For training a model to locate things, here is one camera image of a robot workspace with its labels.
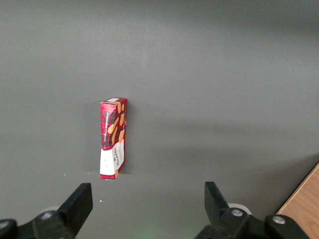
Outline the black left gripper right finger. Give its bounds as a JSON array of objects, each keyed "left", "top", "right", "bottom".
[{"left": 194, "top": 181, "right": 310, "bottom": 239}]

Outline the wooden two-drawer cabinet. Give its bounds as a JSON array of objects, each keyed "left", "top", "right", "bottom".
[{"left": 275, "top": 160, "right": 319, "bottom": 239}]

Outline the dark grey table mat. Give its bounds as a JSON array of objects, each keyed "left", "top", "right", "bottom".
[{"left": 0, "top": 0, "right": 319, "bottom": 239}]

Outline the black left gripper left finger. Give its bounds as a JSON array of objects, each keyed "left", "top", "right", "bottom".
[{"left": 0, "top": 183, "right": 94, "bottom": 239}]

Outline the red shortbread biscuit box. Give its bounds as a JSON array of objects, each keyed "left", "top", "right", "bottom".
[{"left": 99, "top": 97, "right": 128, "bottom": 180}]

